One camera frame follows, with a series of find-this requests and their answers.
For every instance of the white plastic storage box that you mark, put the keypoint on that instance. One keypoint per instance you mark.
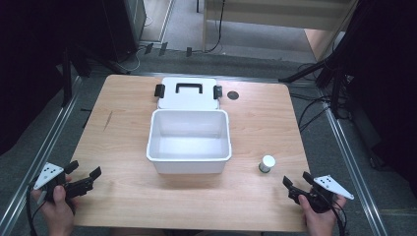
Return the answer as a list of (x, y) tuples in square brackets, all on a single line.
[(189, 141)]

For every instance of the light wooden furniture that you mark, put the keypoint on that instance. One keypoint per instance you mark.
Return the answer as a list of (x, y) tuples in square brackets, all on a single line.
[(262, 14)]

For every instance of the metal floor rail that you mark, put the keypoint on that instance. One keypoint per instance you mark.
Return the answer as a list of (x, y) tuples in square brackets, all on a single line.
[(36, 164), (354, 164)]

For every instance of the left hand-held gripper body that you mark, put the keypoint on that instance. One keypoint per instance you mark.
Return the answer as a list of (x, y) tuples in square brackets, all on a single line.
[(52, 178)]

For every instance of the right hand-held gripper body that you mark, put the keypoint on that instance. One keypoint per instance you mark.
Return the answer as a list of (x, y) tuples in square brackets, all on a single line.
[(319, 195)]

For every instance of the dark curtain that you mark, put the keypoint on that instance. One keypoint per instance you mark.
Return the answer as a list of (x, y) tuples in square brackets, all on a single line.
[(29, 65), (387, 82)]

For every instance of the dark cabinet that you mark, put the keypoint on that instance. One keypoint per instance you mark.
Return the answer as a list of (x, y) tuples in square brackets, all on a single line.
[(123, 26)]

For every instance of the small white capped bottle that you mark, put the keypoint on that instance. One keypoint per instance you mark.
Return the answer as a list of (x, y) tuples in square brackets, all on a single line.
[(267, 163)]

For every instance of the dark round table grommet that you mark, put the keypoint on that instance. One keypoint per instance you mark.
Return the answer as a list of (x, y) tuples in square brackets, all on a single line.
[(233, 95)]

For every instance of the black metal stand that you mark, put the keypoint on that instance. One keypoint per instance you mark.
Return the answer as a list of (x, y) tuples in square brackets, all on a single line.
[(67, 78), (305, 71)]

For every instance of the person's right hand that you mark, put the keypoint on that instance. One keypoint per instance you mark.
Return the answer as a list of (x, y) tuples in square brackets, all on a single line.
[(316, 221)]

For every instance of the person's left hand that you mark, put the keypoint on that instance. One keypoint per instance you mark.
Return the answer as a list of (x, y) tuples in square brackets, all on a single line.
[(58, 209)]

